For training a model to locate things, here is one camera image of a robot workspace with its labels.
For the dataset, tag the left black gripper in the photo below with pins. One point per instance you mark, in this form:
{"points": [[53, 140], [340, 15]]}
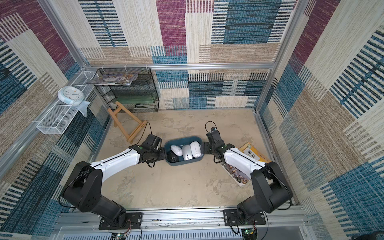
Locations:
{"points": [[162, 152]]}

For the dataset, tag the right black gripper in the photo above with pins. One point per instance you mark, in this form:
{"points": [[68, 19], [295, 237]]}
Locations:
{"points": [[207, 148]]}

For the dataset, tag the white mouse with logo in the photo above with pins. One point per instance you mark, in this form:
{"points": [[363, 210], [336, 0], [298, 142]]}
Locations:
{"points": [[176, 150]]}

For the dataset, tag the silver grey mouse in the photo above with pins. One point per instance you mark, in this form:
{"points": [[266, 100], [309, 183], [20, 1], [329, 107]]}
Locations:
{"points": [[187, 153]]}

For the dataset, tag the teal storage box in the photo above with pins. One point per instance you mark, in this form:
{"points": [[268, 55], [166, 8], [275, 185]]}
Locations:
{"points": [[181, 142]]}

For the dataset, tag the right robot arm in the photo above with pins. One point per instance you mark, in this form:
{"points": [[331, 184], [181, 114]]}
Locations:
{"points": [[271, 189]]}

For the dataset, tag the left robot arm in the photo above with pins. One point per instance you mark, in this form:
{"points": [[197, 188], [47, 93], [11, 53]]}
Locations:
{"points": [[84, 186]]}

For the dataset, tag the black mouse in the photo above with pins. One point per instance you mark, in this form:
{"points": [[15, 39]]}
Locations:
{"points": [[172, 157]]}

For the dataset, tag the wooden easel stand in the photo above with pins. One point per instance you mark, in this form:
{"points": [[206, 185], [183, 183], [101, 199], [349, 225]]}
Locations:
{"points": [[129, 125]]}

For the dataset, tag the yellow textbook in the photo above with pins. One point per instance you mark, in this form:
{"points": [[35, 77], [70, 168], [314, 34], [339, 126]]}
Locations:
{"points": [[240, 163]]}

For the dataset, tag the black stapler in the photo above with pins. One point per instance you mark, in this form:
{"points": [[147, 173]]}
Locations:
{"points": [[144, 106]]}

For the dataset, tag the green book on rack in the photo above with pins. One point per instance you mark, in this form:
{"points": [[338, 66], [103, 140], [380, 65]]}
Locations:
{"points": [[133, 100]]}

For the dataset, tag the magazine on rack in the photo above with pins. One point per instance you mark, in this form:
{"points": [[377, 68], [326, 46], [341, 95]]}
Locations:
{"points": [[113, 80]]}

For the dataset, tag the white round clock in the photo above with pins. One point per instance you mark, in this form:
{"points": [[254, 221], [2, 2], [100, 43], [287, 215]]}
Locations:
{"points": [[71, 95]]}

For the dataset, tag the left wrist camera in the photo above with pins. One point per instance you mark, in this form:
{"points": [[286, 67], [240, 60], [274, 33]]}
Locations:
{"points": [[153, 141]]}

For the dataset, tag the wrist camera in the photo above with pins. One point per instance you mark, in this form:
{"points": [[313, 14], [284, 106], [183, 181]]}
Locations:
{"points": [[214, 135], [153, 141]]}

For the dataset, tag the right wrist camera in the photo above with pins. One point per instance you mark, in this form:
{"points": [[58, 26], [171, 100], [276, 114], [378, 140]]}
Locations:
{"points": [[214, 135]]}

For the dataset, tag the black wire shelf rack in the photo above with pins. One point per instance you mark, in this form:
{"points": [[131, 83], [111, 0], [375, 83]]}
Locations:
{"points": [[144, 85]]}

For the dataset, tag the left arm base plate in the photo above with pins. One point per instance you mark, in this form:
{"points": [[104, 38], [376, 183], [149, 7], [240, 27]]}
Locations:
{"points": [[123, 222]]}

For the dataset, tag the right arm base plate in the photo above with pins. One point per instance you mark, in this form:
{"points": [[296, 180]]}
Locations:
{"points": [[235, 218]]}

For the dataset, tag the white wire basket shelf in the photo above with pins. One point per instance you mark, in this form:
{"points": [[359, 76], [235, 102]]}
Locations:
{"points": [[57, 119]]}

